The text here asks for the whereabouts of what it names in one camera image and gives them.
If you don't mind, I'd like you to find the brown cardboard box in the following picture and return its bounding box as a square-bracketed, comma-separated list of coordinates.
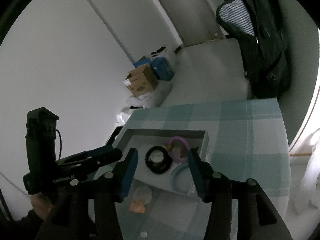
[123, 64, 158, 97]

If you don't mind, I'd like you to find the checked teal tablecloth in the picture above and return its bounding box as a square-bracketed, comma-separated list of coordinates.
[95, 98, 290, 240]

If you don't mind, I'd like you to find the white round lid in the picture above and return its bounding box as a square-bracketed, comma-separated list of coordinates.
[149, 151, 164, 163]

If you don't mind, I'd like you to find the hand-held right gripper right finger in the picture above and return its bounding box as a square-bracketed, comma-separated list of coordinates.
[187, 148, 293, 240]

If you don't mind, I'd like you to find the flat blue box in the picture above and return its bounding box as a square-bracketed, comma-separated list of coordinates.
[134, 56, 152, 68]

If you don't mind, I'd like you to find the pinkish round lid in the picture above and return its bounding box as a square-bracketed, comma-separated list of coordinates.
[132, 186, 152, 205]

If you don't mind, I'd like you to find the large white plastic bag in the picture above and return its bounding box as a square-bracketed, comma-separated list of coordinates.
[125, 85, 173, 110]

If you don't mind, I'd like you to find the thin black cable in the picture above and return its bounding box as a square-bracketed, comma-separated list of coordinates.
[56, 129, 63, 159]

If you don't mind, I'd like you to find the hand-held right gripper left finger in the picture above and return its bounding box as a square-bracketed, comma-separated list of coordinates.
[35, 147, 139, 240]

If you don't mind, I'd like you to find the small white plastic bag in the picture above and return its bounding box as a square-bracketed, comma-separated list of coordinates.
[115, 109, 133, 125]

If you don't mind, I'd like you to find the pink orange charm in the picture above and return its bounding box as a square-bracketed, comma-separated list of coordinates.
[129, 200, 146, 213]

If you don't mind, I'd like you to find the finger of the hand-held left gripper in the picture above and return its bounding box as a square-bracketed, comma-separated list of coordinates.
[56, 146, 117, 165]
[57, 148, 123, 178]

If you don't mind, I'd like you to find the person's left hand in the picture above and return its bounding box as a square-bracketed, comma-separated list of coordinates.
[29, 194, 54, 222]

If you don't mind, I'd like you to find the dark jacket striped lining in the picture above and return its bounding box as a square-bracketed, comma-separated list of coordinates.
[215, 0, 292, 99]

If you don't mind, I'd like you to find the person's left forearm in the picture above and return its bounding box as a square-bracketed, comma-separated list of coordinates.
[0, 209, 50, 240]

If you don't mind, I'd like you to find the grey cardboard box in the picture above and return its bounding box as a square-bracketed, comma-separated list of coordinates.
[111, 129, 213, 197]

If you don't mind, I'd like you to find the crumpled white plastic bag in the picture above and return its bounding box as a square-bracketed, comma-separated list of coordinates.
[290, 130, 320, 215]

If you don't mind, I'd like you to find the grey door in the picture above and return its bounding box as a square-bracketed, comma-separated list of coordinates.
[147, 0, 224, 47]

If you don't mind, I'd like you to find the black beaded bracelet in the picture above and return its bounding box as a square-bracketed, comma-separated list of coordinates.
[145, 145, 172, 174]

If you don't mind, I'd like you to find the small blue transparent container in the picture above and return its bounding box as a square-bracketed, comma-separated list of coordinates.
[171, 162, 198, 193]

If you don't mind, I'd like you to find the purple bangle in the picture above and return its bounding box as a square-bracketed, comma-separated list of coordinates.
[167, 136, 190, 164]

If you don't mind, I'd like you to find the white bag with black contents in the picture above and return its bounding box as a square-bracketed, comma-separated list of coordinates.
[150, 46, 173, 60]

